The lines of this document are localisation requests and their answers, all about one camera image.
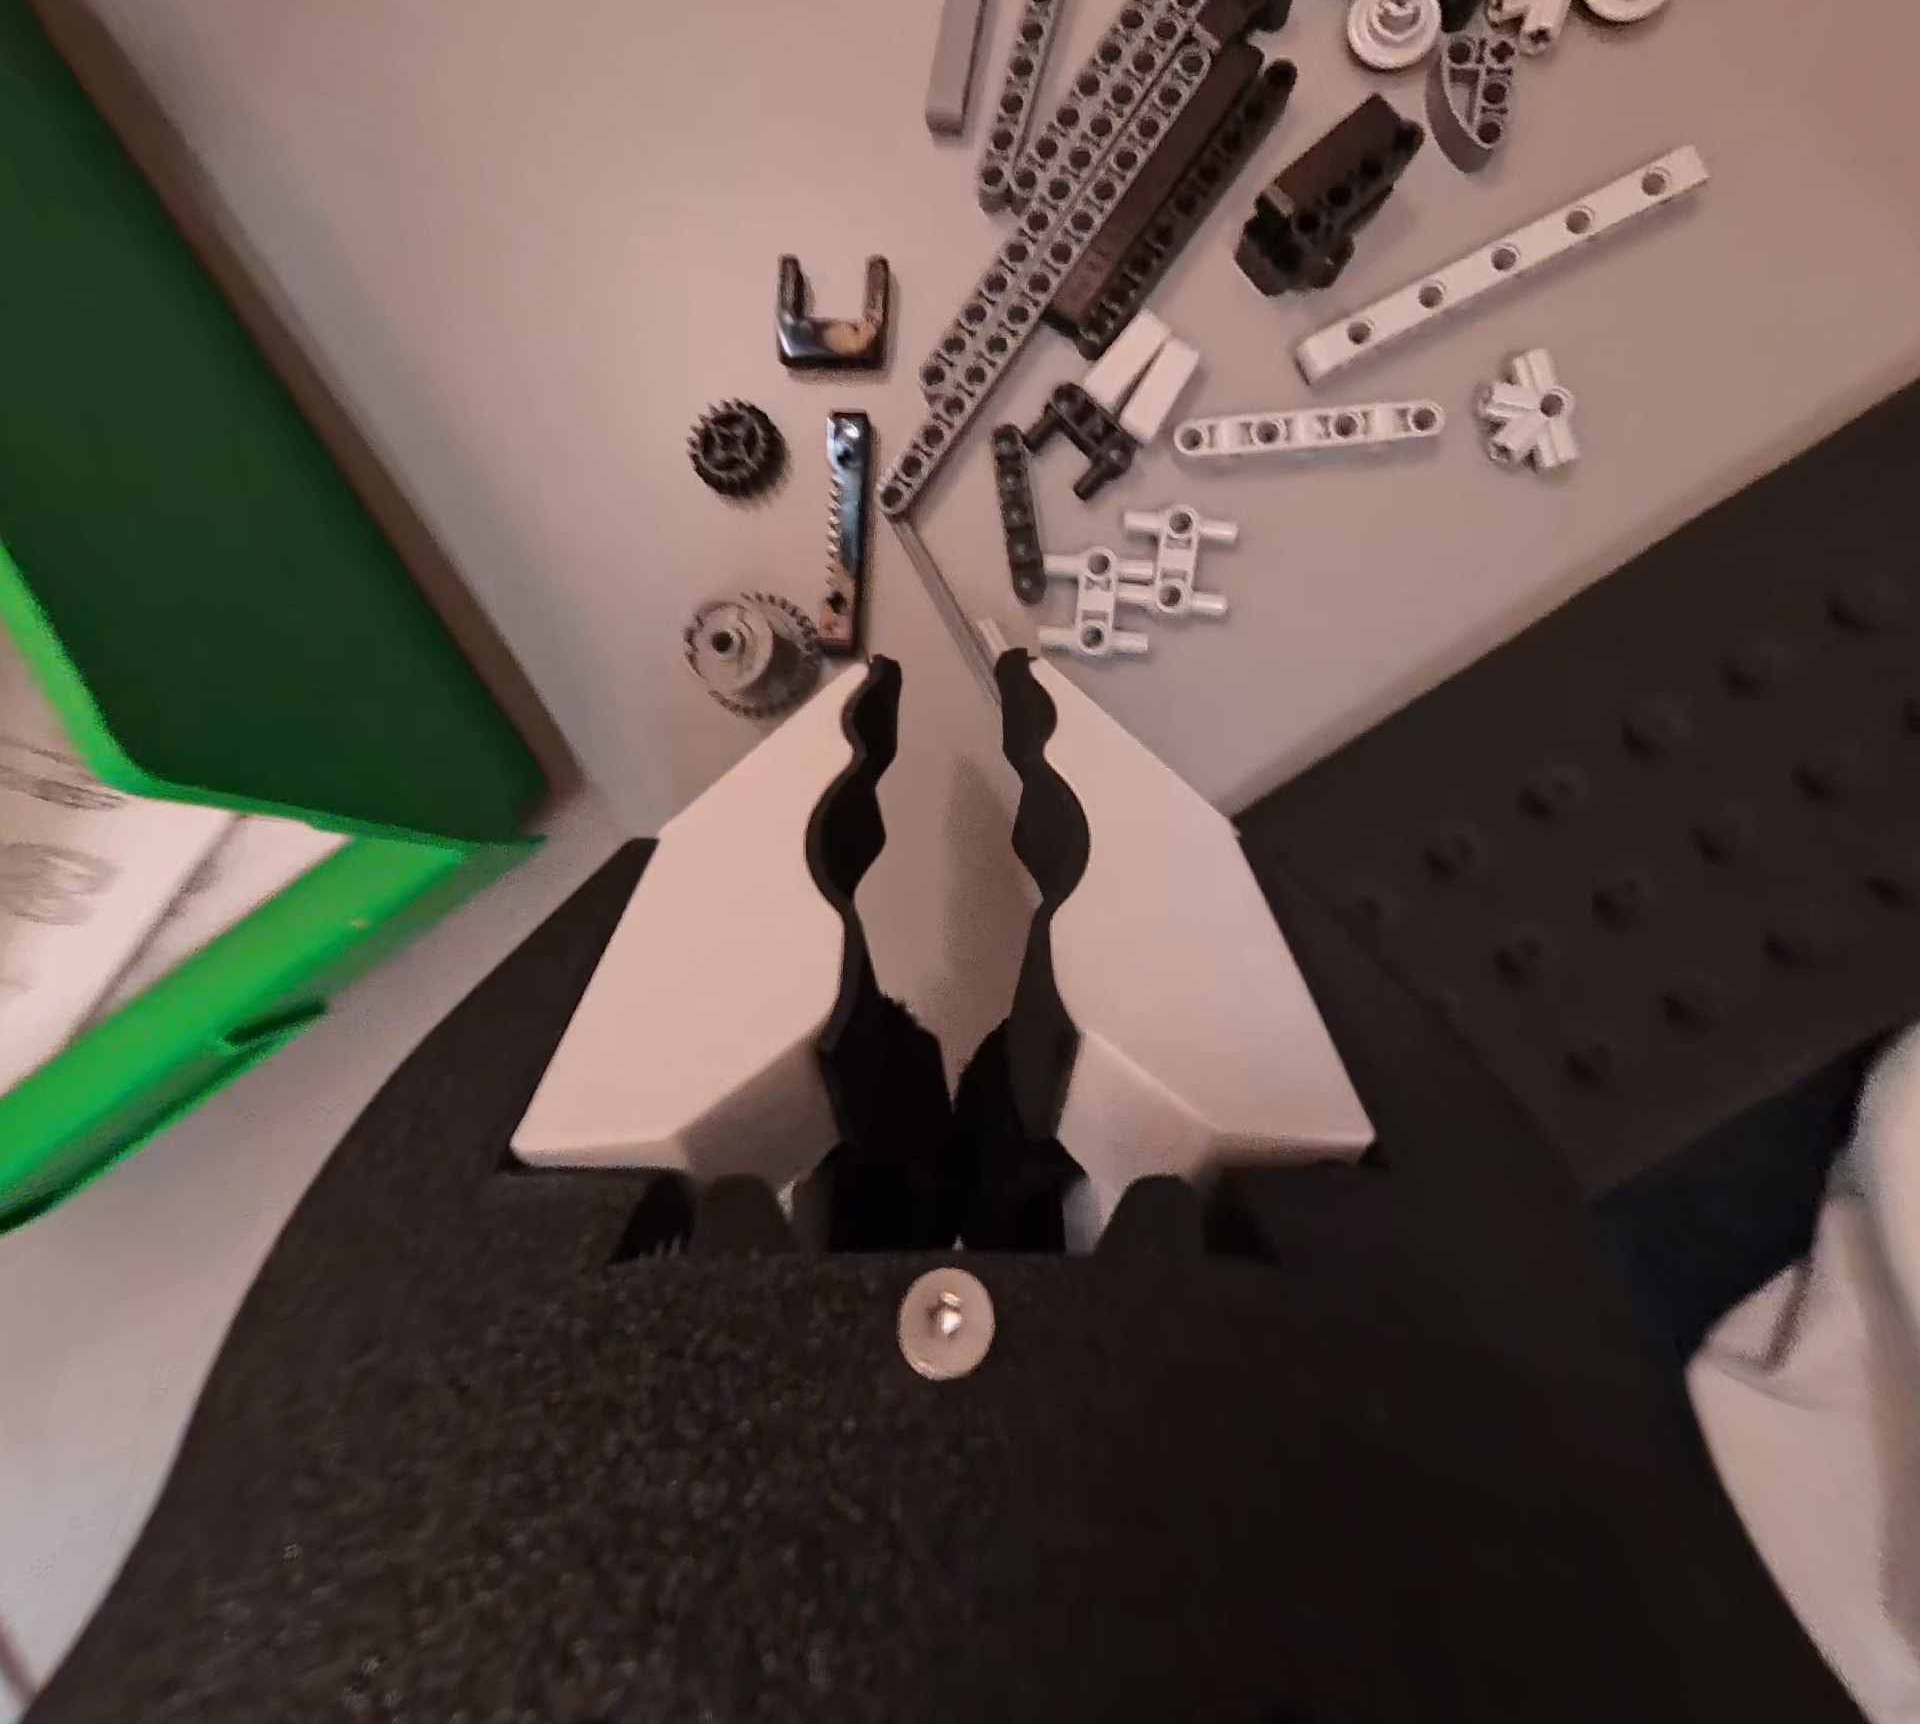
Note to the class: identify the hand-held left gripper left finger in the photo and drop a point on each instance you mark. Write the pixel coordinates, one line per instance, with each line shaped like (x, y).
(705, 974)

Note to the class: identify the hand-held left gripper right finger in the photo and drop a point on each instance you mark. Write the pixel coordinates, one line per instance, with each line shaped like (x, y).
(1184, 989)

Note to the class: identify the long dark grey toy axle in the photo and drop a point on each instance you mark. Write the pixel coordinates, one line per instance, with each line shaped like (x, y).
(943, 605)

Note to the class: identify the pile of toy brick pieces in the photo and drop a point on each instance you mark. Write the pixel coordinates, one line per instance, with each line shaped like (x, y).
(1141, 149)

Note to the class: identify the black perforated chair armrest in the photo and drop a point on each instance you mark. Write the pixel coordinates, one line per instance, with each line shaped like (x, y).
(1620, 824)

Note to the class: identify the white paper sheet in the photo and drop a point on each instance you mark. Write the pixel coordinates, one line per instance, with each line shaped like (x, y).
(135, 884)

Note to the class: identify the green plastic bin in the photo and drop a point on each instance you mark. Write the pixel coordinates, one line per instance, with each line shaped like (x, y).
(225, 525)

